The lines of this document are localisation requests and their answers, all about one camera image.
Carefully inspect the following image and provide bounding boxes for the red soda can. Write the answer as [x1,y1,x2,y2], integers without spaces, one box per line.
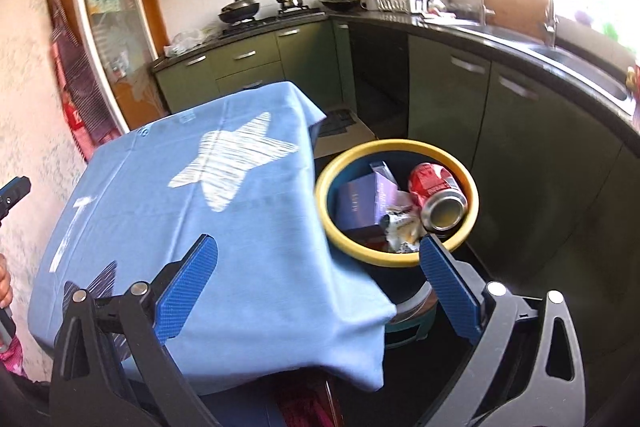
[408,162,468,232]

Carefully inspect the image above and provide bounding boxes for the white pink wrapper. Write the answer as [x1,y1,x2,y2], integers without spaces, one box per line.
[378,206,426,254]

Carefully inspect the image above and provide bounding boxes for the purple cream box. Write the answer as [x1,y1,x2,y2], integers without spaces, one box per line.
[334,161,398,232]

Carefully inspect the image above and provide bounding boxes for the yellow rimmed trash bin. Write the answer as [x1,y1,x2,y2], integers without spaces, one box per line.
[316,139,480,349]

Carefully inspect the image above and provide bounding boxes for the steel kitchen faucet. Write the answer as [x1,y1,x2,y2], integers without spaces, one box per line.
[542,0,558,48]

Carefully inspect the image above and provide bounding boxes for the person left hand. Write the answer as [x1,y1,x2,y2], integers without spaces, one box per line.
[0,255,13,309]

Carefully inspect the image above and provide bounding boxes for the red checked apron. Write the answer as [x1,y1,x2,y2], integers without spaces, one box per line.
[51,43,96,162]

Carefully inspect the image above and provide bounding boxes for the pink floral sleeve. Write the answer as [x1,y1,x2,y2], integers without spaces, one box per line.
[0,336,26,377]

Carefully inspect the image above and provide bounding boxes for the purple checked apron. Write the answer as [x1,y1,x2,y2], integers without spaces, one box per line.
[51,0,120,144]

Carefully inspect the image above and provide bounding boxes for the blue patterned tablecloth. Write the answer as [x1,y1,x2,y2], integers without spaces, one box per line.
[28,81,396,395]

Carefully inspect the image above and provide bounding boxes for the glass sliding door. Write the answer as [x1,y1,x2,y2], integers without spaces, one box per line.
[73,0,166,133]

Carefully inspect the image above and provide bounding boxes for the green lower cabinets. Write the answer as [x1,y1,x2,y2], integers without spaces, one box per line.
[152,14,639,288]

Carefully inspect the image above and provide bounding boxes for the clear plastic bag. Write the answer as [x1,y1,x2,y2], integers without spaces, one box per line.
[164,29,207,57]

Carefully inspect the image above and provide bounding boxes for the black wok with lid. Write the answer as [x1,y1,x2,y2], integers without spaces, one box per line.
[218,0,260,25]

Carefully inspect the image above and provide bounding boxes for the gas stove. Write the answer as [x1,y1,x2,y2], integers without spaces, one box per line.
[219,6,324,39]

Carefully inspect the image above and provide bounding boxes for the small black kettle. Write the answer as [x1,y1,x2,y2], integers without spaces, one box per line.
[276,0,306,13]

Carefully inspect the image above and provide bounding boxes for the wooden cutting board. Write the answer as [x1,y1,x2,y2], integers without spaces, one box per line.
[484,0,550,41]

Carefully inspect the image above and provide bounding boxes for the white dish rack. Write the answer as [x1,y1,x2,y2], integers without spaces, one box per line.
[360,0,445,15]

